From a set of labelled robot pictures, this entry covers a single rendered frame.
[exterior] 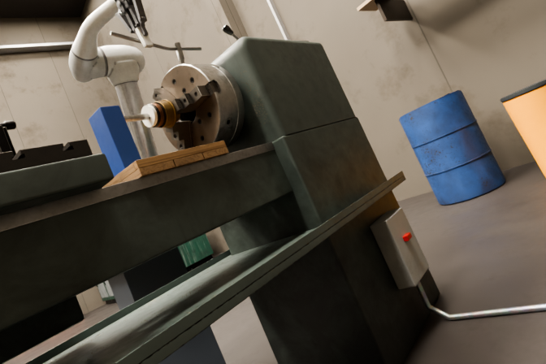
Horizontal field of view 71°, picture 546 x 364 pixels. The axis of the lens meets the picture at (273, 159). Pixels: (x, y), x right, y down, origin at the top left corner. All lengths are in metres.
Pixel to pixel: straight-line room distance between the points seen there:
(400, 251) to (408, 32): 3.17
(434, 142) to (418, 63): 1.19
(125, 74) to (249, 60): 0.71
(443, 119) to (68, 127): 8.30
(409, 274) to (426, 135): 2.05
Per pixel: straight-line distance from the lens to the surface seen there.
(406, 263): 1.53
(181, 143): 1.34
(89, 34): 1.73
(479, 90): 4.16
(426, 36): 4.31
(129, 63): 1.90
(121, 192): 0.92
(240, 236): 1.53
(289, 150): 1.28
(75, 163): 0.84
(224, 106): 1.26
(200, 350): 1.81
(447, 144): 3.42
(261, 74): 1.36
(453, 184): 3.47
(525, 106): 3.10
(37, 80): 10.37
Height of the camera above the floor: 0.71
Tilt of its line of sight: 4 degrees up
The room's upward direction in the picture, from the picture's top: 24 degrees counter-clockwise
